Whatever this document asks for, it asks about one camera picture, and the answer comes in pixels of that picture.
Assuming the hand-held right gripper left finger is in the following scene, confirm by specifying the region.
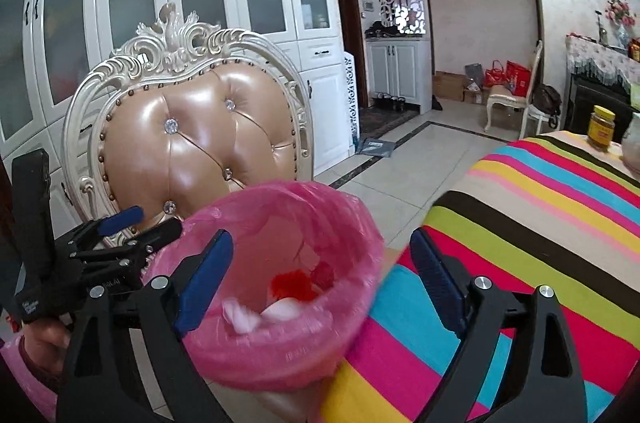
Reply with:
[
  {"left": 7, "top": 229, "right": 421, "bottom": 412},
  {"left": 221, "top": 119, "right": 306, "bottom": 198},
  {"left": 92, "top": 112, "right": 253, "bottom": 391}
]
[{"left": 56, "top": 229, "right": 235, "bottom": 423}]

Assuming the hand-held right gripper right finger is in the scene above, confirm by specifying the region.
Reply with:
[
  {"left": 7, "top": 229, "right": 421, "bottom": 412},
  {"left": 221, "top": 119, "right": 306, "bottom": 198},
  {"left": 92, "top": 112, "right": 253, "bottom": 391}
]
[{"left": 409, "top": 227, "right": 590, "bottom": 423}]

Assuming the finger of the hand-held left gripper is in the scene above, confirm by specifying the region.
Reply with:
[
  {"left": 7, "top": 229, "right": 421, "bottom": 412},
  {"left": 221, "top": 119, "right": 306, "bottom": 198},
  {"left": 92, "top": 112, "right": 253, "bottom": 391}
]
[
  {"left": 54, "top": 205, "right": 144, "bottom": 256},
  {"left": 72, "top": 217, "right": 183, "bottom": 271}
]

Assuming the pink-lined trash bin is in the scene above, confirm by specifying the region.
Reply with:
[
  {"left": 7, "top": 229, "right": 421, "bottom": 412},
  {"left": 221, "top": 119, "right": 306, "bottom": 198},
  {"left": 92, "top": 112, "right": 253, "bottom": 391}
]
[{"left": 141, "top": 180, "right": 385, "bottom": 390}]

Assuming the person's left forearm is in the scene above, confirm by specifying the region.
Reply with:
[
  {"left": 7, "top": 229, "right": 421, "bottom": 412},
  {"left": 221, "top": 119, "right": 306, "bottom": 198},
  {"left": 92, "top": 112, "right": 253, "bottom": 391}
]
[{"left": 0, "top": 335, "right": 58, "bottom": 421}]

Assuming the person's left hand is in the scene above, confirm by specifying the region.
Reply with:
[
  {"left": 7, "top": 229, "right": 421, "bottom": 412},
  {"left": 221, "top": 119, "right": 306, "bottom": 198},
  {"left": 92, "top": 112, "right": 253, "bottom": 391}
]
[{"left": 20, "top": 318, "right": 73, "bottom": 366}]

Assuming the white crumpled wrapper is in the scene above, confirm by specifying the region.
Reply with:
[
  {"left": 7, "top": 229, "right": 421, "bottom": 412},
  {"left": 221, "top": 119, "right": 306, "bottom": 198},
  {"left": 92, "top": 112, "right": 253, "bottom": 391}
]
[{"left": 223, "top": 298, "right": 306, "bottom": 334}]

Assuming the orange plastic piece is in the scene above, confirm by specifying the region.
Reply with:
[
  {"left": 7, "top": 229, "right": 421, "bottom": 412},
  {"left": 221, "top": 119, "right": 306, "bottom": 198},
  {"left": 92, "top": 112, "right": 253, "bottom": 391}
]
[{"left": 270, "top": 269, "right": 315, "bottom": 303}]

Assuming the ornate beige leather chair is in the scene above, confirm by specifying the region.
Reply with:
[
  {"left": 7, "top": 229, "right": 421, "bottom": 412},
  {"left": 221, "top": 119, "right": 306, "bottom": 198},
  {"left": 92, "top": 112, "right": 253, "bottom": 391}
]
[{"left": 61, "top": 2, "right": 326, "bottom": 423}]

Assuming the striped colourful tablecloth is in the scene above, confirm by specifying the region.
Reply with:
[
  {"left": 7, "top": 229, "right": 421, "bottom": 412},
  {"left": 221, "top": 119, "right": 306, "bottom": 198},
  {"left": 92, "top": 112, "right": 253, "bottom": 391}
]
[{"left": 320, "top": 130, "right": 640, "bottom": 423}]

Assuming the pink foam net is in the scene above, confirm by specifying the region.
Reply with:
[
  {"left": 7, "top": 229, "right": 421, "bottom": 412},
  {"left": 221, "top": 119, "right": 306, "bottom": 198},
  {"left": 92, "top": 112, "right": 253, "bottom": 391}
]
[{"left": 312, "top": 260, "right": 337, "bottom": 289}]

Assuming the grey packet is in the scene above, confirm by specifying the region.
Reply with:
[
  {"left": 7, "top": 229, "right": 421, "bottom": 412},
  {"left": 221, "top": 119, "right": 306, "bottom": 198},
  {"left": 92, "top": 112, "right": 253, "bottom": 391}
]
[{"left": 357, "top": 138, "right": 396, "bottom": 155}]

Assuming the dark doormat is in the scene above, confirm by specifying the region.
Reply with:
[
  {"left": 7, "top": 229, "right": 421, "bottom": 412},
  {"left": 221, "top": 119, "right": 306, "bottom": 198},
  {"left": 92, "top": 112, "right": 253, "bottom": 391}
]
[{"left": 359, "top": 106, "right": 418, "bottom": 135}]

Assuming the row of dark shoes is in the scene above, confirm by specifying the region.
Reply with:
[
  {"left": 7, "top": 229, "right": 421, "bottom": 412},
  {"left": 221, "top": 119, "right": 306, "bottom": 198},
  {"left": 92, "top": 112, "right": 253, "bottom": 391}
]
[{"left": 372, "top": 92, "right": 416, "bottom": 113}]

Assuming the large cardboard box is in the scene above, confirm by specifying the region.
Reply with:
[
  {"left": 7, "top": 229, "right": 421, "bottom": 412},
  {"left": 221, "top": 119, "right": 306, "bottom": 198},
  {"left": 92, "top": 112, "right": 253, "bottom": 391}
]
[{"left": 432, "top": 70, "right": 468, "bottom": 101}]

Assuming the white dining chair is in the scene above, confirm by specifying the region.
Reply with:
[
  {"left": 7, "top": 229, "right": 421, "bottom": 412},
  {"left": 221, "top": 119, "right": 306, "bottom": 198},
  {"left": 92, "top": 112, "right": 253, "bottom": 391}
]
[{"left": 484, "top": 40, "right": 551, "bottom": 139}]

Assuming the white printed tall box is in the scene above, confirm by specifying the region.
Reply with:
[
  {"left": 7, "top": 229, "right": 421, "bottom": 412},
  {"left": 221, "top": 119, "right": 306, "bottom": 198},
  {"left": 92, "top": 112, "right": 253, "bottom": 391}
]
[{"left": 341, "top": 52, "right": 362, "bottom": 154}]

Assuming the dark handbag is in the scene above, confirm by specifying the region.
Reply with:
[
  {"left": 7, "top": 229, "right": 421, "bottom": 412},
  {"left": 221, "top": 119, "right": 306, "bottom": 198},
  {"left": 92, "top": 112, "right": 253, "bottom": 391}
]
[{"left": 532, "top": 83, "right": 563, "bottom": 118}]

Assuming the small red gift bag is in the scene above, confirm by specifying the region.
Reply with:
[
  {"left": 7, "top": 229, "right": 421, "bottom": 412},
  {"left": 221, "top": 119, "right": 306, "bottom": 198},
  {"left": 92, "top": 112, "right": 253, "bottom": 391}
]
[{"left": 482, "top": 60, "right": 507, "bottom": 87}]

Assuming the low white cabinet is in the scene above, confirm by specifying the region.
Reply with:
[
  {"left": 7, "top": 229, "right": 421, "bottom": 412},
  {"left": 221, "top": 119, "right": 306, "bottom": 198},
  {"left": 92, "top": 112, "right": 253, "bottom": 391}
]
[{"left": 365, "top": 36, "right": 433, "bottom": 114}]

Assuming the large red gift bag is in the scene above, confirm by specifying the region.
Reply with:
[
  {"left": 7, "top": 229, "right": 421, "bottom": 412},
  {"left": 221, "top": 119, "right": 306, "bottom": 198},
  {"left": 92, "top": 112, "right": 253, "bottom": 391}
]
[{"left": 505, "top": 60, "right": 532, "bottom": 96}]

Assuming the yellow-lidded jar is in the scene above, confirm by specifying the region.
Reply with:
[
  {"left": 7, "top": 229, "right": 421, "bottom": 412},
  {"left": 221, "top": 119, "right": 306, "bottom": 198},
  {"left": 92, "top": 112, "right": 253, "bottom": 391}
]
[{"left": 587, "top": 106, "right": 619, "bottom": 152}]

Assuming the black piano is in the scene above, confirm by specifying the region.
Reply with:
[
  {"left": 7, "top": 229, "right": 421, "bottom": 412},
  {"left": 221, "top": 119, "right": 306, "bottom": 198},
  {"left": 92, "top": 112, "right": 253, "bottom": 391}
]
[{"left": 567, "top": 70, "right": 636, "bottom": 136}]

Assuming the white plastic jug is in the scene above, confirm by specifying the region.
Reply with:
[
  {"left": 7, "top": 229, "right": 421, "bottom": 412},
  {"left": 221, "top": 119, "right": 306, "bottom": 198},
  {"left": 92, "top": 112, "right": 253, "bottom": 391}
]
[{"left": 621, "top": 112, "right": 640, "bottom": 176}]

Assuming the dark clutter on cabinet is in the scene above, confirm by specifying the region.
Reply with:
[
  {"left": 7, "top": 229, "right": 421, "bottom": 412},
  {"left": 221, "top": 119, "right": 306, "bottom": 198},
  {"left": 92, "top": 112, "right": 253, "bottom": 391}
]
[{"left": 365, "top": 20, "right": 401, "bottom": 38}]

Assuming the dark brown door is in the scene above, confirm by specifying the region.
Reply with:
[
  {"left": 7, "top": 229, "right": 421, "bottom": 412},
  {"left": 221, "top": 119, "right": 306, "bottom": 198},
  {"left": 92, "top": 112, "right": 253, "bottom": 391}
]
[{"left": 332, "top": 0, "right": 368, "bottom": 109}]

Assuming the lace-trimmed floral cloth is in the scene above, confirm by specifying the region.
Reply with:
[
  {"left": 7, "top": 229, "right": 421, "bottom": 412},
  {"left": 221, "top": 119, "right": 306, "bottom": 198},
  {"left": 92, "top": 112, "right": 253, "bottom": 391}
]
[{"left": 565, "top": 34, "right": 640, "bottom": 89}]

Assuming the vase of pink flowers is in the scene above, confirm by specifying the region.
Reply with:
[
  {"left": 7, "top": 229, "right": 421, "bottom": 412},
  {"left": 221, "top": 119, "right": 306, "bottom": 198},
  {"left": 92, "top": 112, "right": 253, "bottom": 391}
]
[{"left": 605, "top": 0, "right": 637, "bottom": 49}]

